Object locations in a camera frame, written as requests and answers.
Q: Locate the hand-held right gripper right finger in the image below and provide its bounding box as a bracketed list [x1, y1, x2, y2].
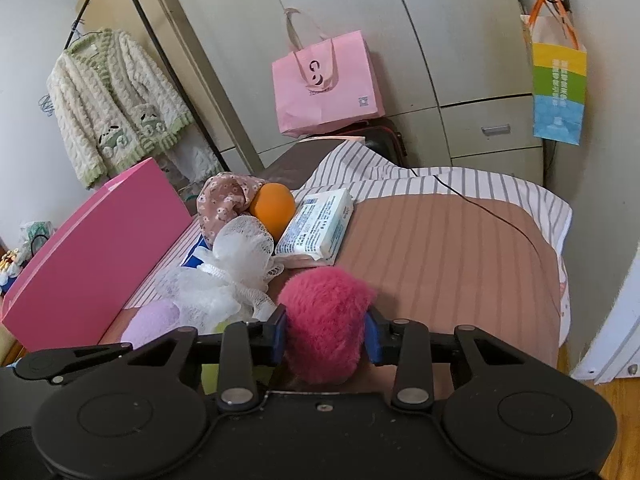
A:
[365, 307, 527, 409]

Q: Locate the lilac fluffy cloth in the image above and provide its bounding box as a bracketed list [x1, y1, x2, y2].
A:
[121, 301, 183, 348]

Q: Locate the black metal clothes rack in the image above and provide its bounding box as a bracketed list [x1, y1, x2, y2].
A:
[64, 0, 232, 177]

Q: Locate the pink fluffy ball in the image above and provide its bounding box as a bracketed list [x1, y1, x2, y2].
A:
[276, 267, 378, 386]

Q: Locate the pink paper bag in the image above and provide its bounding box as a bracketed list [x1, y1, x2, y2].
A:
[272, 8, 386, 138]

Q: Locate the colourful striped paper bag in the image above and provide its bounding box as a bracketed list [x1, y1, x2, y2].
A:
[520, 0, 588, 146]

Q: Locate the white green tissue pack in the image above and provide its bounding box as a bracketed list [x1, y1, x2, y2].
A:
[20, 221, 56, 252]

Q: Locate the orange makeup sponge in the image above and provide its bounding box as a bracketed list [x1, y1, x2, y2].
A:
[248, 183, 297, 241]

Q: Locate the white tissue packet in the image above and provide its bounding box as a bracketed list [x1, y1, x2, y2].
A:
[274, 188, 355, 266]

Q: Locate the pink bag at left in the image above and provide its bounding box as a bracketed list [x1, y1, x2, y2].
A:
[0, 157, 193, 353]

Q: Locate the white door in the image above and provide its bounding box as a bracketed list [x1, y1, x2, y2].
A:
[570, 250, 640, 386]

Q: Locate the striped bed sheet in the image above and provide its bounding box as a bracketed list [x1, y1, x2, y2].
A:
[122, 140, 573, 351]

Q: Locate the black suitcase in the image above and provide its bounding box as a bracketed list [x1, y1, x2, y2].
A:
[350, 119, 408, 166]

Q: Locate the dark brown cloth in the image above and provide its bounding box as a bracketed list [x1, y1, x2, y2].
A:
[260, 137, 347, 187]

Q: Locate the blue wipes packet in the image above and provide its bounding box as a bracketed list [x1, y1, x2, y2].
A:
[182, 247, 216, 268]

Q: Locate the thin black cable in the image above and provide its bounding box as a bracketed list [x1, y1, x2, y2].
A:
[432, 172, 561, 321]

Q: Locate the white mesh bath pouf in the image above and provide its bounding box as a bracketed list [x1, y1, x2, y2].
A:
[162, 215, 283, 333]

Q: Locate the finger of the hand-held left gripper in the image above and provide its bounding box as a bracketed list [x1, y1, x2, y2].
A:
[14, 342, 136, 387]

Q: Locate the yellow green soft ball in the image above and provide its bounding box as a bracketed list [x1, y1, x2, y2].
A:
[200, 320, 227, 396]

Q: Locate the pink floral cloth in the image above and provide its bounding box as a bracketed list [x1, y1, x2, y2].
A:
[196, 172, 266, 241]

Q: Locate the small yellow white toy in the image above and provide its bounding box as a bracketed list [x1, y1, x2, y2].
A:
[0, 247, 23, 287]

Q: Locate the brown striped blanket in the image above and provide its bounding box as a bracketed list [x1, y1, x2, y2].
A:
[265, 195, 562, 397]

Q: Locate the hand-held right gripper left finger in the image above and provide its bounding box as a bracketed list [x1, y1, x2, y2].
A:
[127, 308, 288, 409]

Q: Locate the beige wardrobe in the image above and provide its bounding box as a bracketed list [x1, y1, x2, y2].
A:
[140, 0, 546, 177]

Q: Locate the cream green knit cardigan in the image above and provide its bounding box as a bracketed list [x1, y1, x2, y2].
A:
[46, 28, 222, 190]

